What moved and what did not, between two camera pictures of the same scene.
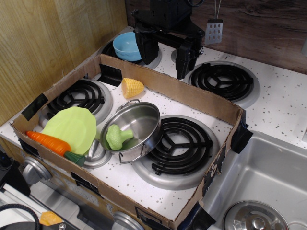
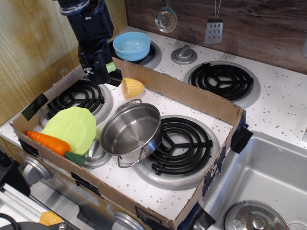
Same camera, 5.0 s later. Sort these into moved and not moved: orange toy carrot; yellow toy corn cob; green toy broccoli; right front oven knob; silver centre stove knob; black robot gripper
Moved: black robot gripper; green toy broccoli
Not moved: silver centre stove knob; yellow toy corn cob; orange toy carrot; right front oven knob
